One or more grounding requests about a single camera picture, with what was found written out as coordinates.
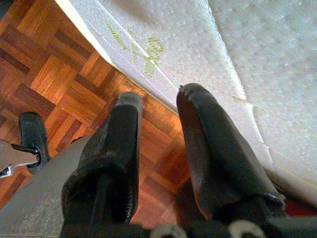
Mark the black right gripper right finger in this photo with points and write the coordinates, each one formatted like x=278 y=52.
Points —
x=223 y=161

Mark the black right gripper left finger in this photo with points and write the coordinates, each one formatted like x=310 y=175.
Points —
x=116 y=161

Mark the black left robot foot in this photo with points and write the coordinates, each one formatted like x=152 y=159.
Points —
x=34 y=134

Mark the white mattress green print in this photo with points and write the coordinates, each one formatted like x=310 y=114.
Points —
x=198 y=37

